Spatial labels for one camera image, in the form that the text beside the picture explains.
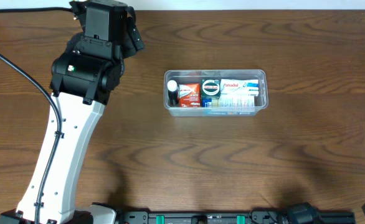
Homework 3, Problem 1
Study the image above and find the green round tin box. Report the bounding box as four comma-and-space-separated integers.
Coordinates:
201, 78, 220, 98

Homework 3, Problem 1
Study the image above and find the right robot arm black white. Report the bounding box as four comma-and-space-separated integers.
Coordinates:
277, 203, 356, 224

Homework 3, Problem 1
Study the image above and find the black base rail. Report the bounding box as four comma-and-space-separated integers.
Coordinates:
120, 210, 356, 224

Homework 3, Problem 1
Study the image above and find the white Panadol box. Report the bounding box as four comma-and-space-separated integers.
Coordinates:
220, 79, 260, 96

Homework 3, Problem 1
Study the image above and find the blue KoolFever box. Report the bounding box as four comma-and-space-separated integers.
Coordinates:
201, 96, 255, 116

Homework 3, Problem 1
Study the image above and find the black bottle with white cap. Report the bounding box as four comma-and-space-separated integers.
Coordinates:
167, 80, 179, 107

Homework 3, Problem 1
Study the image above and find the red orange medicine box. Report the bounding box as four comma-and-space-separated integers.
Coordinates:
179, 83, 201, 107

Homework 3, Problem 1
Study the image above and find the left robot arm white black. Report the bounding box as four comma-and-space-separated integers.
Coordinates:
0, 1, 144, 223

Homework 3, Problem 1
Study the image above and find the clear plastic container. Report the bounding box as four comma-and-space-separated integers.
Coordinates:
164, 69, 268, 116

